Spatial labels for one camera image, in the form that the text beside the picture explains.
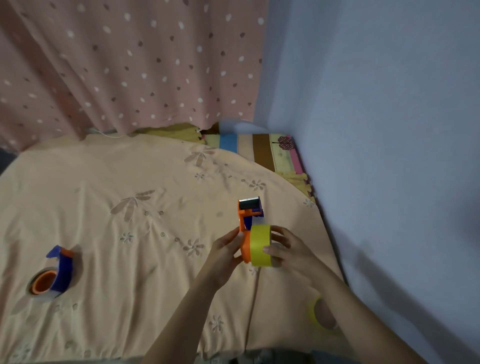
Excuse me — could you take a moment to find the orange and blue tape dispenser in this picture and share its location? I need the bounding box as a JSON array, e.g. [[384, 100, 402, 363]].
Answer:
[[32, 245, 75, 295], [238, 197, 265, 264]]

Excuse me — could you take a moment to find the person's left hand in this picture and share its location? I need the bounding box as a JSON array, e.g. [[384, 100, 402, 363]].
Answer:
[[198, 227, 245, 292]]

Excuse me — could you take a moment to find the pale blue cushion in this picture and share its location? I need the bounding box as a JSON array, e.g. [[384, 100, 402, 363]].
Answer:
[[218, 119, 269, 135]]

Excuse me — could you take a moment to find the colourful striped mattress cover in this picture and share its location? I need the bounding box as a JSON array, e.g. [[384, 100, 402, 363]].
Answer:
[[202, 133, 318, 199]]

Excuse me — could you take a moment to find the yellow tape roll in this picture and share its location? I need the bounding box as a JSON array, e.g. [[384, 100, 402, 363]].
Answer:
[[309, 296, 341, 333], [249, 224, 273, 268]]

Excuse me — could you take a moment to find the peach floral bedsheet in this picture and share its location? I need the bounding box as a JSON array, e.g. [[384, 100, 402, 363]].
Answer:
[[0, 133, 349, 364]]

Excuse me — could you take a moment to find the pink dotted curtain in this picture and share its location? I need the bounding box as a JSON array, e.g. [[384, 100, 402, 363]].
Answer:
[[0, 0, 269, 153]]

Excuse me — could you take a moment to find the clear tape roll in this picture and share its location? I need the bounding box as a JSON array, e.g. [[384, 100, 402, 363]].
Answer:
[[26, 266, 63, 301]]

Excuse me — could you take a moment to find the white cable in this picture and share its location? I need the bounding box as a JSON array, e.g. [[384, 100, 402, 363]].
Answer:
[[88, 127, 130, 139]]

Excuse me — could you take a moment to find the person's right hand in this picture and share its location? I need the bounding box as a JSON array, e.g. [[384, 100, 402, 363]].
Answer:
[[262, 225, 328, 288]]

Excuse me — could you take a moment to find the person's right forearm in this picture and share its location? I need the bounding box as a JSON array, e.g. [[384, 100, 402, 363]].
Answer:
[[299, 268, 430, 364]]

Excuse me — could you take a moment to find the yellow cloth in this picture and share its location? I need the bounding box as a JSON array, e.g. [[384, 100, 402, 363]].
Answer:
[[134, 122, 206, 144]]

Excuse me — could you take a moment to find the person's left forearm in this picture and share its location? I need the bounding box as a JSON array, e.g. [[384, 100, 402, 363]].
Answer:
[[140, 277, 217, 364]]

